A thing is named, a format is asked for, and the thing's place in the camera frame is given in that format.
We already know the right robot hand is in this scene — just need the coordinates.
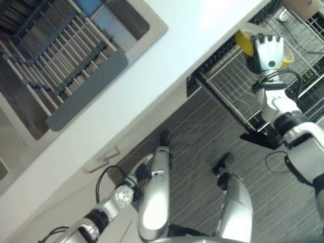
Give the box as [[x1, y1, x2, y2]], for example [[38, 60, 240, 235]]
[[244, 34, 286, 74]]

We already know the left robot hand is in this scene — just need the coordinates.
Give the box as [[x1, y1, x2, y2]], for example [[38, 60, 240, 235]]
[[133, 153, 155, 183]]

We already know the yellow bowl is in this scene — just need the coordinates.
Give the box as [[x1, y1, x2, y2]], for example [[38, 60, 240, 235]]
[[234, 29, 296, 65]]

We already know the black dishwasher door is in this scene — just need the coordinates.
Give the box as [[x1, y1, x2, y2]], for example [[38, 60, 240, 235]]
[[239, 131, 283, 150]]

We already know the left silver robot leg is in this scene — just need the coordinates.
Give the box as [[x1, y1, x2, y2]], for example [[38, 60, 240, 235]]
[[137, 145, 173, 241]]

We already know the silver robot leg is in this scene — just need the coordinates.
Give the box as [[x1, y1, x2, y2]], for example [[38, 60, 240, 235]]
[[217, 172, 255, 243], [137, 145, 173, 241]]

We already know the left dark robot foot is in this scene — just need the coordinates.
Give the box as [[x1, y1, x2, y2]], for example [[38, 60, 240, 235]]
[[160, 129, 171, 147]]

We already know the dark robot foot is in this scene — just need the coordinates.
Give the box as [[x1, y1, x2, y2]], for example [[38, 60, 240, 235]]
[[160, 129, 171, 147], [212, 152, 235, 175]]

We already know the right dark robot foot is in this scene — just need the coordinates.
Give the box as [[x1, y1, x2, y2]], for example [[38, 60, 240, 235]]
[[212, 152, 235, 175]]

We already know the right silver robot leg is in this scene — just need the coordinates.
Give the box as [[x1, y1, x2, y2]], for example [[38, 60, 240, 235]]
[[217, 172, 255, 243]]

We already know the roll-up dish drying rack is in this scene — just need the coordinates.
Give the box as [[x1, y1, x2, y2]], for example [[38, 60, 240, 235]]
[[0, 0, 130, 132]]

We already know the steel kitchen sink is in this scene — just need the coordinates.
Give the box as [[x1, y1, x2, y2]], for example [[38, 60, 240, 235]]
[[0, 0, 169, 181]]

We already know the blue sponge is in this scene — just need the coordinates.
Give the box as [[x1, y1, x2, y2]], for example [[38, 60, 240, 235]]
[[75, 0, 104, 16]]

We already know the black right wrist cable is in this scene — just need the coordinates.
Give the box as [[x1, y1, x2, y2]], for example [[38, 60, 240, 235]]
[[253, 69, 304, 95]]

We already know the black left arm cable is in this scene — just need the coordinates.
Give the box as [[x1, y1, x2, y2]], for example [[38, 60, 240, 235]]
[[96, 165, 132, 203]]

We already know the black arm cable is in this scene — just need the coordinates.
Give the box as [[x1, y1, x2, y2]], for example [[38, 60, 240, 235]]
[[96, 165, 132, 203], [265, 151, 294, 175]]

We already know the metal drawer handle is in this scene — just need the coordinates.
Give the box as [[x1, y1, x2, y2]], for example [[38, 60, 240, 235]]
[[98, 146, 119, 161], [84, 160, 110, 174]]

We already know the dishwasher wire rack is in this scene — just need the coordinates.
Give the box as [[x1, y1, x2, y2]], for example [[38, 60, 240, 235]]
[[197, 7, 324, 134]]

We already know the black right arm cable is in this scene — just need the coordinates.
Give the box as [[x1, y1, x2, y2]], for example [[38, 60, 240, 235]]
[[265, 151, 294, 175]]

